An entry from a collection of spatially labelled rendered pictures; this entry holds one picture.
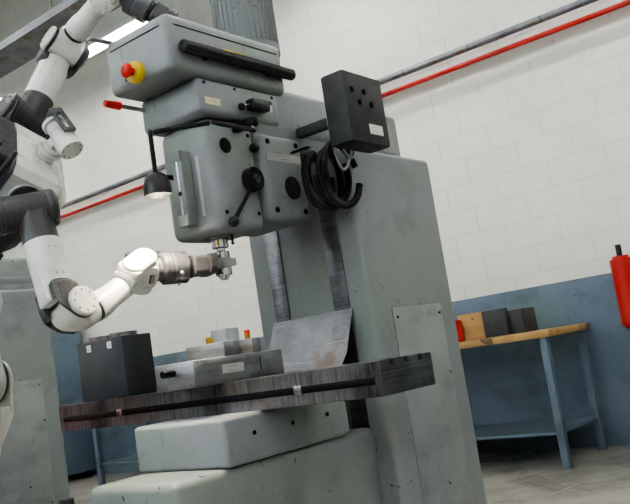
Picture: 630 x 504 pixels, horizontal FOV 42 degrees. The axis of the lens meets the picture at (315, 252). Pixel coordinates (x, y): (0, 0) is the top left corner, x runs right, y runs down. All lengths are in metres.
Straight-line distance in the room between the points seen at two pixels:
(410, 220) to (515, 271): 3.74
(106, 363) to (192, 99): 0.89
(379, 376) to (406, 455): 0.68
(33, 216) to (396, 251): 1.13
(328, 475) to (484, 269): 4.38
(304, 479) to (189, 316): 6.41
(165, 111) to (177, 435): 0.88
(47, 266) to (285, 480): 0.80
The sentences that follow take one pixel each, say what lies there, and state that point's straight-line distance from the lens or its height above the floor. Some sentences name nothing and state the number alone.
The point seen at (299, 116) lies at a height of 1.68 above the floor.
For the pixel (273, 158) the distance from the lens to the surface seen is 2.42.
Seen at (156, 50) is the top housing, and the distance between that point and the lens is 2.27.
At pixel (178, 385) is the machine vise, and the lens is 2.19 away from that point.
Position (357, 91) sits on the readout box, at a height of 1.67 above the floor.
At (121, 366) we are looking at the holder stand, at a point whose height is 1.00.
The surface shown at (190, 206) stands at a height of 1.39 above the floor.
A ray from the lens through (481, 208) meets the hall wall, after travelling 6.57.
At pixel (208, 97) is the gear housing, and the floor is 1.67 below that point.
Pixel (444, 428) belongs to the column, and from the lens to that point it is 2.72.
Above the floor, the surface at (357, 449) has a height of 0.66.
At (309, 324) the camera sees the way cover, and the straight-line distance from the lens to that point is 2.59.
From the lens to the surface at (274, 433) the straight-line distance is 2.16.
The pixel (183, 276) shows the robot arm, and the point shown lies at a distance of 2.26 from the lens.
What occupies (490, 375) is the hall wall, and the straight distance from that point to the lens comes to 6.58.
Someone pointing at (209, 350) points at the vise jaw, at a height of 1.00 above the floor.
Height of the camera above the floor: 0.94
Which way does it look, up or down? 7 degrees up
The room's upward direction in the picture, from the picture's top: 9 degrees counter-clockwise
